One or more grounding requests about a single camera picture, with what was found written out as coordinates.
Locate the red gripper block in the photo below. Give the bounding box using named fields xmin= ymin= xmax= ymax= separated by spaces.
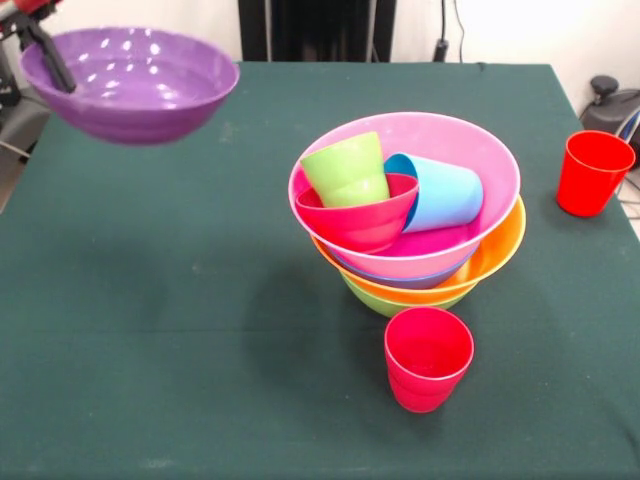
xmin=0 ymin=0 xmax=77 ymax=94

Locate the purple bowl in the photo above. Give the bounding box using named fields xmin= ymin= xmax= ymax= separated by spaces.
xmin=19 ymin=27 xmax=241 ymax=146

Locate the green cup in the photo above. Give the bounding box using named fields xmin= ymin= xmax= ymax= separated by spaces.
xmin=299 ymin=131 xmax=391 ymax=209

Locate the small crimson pink bowl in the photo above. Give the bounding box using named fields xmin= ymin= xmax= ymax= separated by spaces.
xmin=294 ymin=173 xmax=420 ymax=254

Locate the large magenta bowl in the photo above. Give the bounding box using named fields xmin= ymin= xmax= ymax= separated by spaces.
xmin=288 ymin=111 xmax=522 ymax=279

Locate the blue bowl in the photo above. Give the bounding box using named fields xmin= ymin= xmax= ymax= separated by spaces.
xmin=329 ymin=247 xmax=474 ymax=290

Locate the blue cup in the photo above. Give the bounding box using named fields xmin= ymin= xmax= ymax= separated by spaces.
xmin=383 ymin=152 xmax=485 ymax=234

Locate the green bowl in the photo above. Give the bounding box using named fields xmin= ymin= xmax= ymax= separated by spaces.
xmin=342 ymin=272 xmax=469 ymax=318

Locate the large orange bowl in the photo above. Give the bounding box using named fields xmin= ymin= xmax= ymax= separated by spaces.
xmin=310 ymin=197 xmax=528 ymax=306

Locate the crimson pink cup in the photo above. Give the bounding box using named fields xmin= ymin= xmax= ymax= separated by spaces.
xmin=384 ymin=305 xmax=475 ymax=414

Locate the red cup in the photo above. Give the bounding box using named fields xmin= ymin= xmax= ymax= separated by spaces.
xmin=556 ymin=130 xmax=637 ymax=218

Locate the dark green tablecloth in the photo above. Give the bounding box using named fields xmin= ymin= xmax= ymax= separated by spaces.
xmin=0 ymin=58 xmax=640 ymax=480

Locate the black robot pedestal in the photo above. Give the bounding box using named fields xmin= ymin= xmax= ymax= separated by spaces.
xmin=238 ymin=0 xmax=396 ymax=64

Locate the black hanging cable with plug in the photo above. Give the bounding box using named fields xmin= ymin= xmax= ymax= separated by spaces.
xmin=432 ymin=0 xmax=466 ymax=64

